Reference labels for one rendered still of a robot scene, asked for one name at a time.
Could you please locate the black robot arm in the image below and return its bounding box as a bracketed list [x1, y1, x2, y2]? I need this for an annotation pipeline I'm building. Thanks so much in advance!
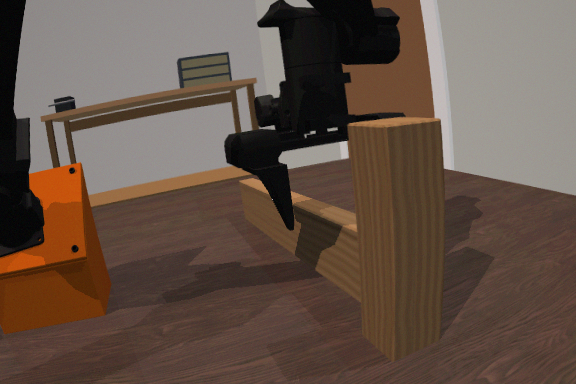
[0, 0, 400, 258]

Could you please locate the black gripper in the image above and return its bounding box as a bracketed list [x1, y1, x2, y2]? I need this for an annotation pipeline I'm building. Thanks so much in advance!
[224, 63, 407, 231]

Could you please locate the wooden bed post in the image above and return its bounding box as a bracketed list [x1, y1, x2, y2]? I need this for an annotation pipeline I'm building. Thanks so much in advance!
[347, 117, 445, 362]

